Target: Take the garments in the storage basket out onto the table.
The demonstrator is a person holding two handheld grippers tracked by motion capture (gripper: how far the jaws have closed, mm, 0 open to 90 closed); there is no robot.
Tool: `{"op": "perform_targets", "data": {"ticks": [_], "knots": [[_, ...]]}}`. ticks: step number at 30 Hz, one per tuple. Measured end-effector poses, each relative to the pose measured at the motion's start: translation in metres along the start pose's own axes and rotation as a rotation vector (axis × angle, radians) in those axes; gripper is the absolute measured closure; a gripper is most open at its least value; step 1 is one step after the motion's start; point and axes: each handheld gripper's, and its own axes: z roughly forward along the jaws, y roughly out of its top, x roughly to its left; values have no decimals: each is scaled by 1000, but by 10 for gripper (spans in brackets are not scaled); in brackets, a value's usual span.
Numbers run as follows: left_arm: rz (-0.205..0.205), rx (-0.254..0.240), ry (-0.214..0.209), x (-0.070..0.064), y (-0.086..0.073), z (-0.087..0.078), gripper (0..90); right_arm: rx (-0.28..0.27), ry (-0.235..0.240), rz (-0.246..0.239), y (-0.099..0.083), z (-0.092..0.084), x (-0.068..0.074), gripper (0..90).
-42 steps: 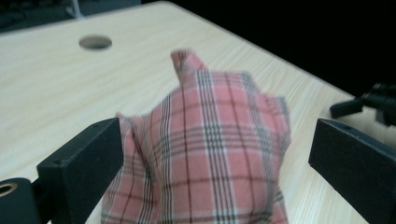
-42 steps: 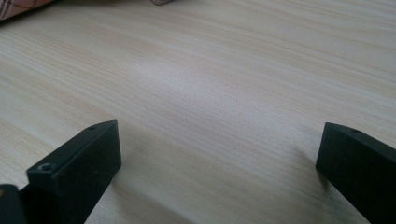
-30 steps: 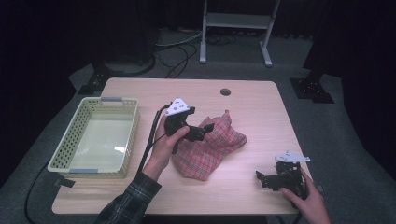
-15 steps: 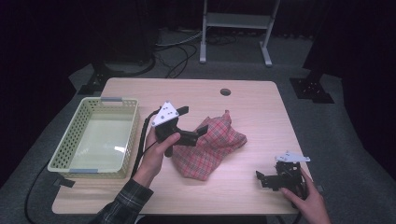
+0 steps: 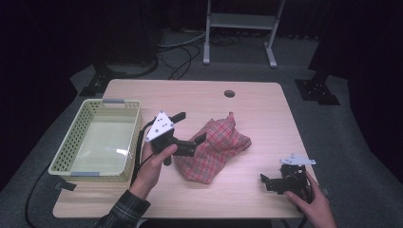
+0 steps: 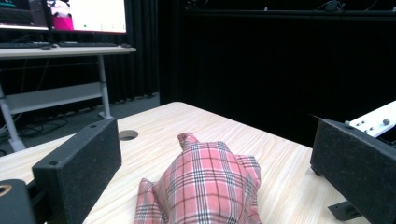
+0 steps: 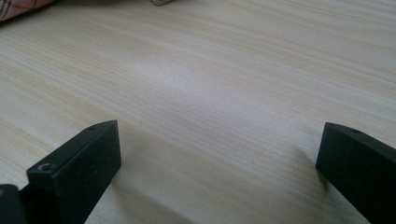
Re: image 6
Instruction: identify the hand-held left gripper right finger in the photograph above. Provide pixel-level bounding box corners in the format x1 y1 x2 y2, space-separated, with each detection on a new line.
309 117 396 224

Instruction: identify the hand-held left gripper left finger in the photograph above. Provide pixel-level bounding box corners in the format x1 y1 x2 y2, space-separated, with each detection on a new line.
32 117 123 224

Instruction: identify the red plaid cloth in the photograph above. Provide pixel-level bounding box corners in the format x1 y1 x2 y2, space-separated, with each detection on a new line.
134 132 263 224

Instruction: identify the black keyboard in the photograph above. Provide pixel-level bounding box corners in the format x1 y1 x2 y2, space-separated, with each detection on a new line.
57 40 120 49
0 41 44 50

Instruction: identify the black curtain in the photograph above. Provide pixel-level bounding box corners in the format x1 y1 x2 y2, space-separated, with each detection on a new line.
0 0 396 149

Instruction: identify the bright computer monitor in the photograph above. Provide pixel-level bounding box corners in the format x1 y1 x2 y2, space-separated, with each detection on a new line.
46 0 128 35

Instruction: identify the dark-screen computer monitor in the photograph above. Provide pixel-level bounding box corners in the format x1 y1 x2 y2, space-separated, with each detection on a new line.
0 0 50 32

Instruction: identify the bundle of floor cables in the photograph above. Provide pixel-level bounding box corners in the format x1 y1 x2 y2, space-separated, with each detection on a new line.
0 115 70 157

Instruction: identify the white desk with metal frame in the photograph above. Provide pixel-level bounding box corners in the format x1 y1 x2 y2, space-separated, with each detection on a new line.
0 45 138 154

